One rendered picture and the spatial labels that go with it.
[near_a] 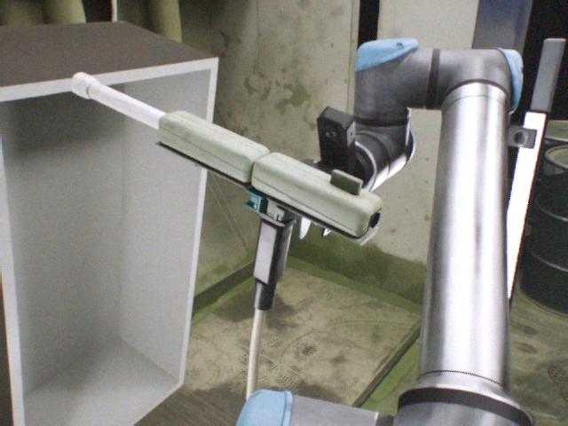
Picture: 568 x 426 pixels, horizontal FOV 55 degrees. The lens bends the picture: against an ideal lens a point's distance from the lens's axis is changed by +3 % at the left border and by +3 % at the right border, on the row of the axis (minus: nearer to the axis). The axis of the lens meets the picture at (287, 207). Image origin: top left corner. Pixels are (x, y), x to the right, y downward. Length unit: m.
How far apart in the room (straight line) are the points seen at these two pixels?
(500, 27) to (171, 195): 1.71
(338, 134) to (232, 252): 2.70
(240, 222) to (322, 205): 2.90
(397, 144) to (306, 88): 2.39
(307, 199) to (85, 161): 1.21
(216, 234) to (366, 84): 2.56
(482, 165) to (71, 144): 1.25
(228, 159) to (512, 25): 2.19
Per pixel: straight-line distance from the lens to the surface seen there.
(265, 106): 3.44
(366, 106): 0.84
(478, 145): 0.71
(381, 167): 0.80
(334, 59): 3.10
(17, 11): 2.57
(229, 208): 3.44
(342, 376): 2.74
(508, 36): 2.72
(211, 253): 3.25
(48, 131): 1.61
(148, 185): 1.76
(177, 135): 0.68
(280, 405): 0.52
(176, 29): 2.95
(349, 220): 0.56
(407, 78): 0.82
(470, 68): 0.82
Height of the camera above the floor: 1.81
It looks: 23 degrees down
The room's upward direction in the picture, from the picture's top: straight up
